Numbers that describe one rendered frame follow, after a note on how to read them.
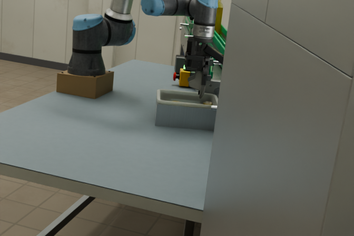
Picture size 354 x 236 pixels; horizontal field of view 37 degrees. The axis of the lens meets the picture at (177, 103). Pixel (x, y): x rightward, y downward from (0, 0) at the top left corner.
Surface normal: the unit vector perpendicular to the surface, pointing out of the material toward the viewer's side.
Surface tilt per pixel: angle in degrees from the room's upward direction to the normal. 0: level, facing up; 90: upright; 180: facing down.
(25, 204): 0
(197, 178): 0
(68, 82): 90
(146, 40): 90
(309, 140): 90
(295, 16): 90
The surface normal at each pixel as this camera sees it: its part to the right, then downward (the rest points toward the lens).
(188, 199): 0.11, -0.96
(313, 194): -0.99, -0.09
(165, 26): -0.29, 0.22
